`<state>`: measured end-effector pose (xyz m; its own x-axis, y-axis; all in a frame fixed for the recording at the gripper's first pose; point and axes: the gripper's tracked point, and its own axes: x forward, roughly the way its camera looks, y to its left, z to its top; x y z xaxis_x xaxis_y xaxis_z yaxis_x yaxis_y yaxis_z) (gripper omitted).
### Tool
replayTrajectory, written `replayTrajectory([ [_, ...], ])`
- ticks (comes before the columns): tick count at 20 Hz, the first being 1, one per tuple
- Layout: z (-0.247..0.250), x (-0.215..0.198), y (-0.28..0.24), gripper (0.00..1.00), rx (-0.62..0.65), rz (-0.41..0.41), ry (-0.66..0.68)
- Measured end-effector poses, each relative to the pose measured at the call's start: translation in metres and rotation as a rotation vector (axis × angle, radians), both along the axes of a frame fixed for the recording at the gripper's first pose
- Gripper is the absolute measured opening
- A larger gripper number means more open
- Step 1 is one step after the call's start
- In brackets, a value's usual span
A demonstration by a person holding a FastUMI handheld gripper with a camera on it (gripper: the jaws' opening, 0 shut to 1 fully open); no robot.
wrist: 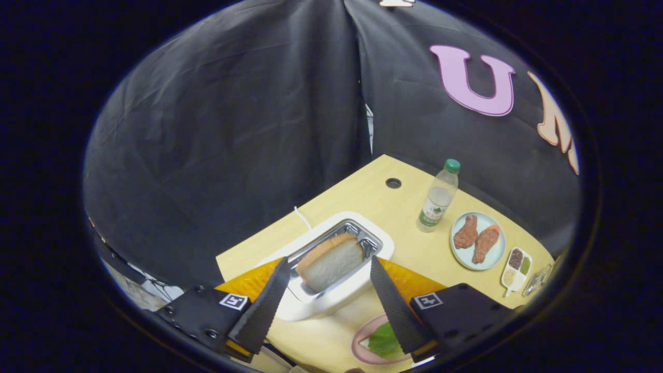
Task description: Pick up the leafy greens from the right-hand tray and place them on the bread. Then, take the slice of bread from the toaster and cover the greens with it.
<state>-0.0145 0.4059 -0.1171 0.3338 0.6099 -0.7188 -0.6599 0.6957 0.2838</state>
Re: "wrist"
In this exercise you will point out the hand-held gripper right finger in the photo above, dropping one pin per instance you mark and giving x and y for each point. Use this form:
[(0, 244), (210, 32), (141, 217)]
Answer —
[(393, 305)]

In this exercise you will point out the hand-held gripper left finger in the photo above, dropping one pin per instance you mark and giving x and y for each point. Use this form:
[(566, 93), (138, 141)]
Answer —
[(267, 305)]

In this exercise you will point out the green lettuce leaf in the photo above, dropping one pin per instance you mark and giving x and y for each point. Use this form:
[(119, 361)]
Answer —
[(383, 342)]

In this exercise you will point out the pink plate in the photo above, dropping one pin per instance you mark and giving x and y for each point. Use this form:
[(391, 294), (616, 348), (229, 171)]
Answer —
[(361, 336)]

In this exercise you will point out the white toaster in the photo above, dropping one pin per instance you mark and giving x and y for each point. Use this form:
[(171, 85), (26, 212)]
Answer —
[(331, 301)]

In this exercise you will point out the brown-crust bread slice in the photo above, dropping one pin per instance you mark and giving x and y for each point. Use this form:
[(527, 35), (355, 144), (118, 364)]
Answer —
[(331, 264)]

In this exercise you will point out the brown meat piece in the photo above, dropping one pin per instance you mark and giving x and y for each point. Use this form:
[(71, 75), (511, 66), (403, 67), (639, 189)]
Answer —
[(486, 244), (466, 233)]

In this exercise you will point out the pale green plate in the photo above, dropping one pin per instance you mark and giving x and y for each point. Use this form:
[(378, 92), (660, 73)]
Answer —
[(493, 259)]

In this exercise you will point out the clear green-capped water bottle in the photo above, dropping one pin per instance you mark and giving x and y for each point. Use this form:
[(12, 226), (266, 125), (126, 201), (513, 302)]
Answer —
[(437, 202)]

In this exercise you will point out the white divided seasoning dish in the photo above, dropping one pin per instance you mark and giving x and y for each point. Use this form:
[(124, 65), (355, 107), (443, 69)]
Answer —
[(518, 282)]

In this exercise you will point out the orange food slice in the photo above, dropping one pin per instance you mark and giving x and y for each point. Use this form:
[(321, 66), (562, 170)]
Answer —
[(494, 228)]

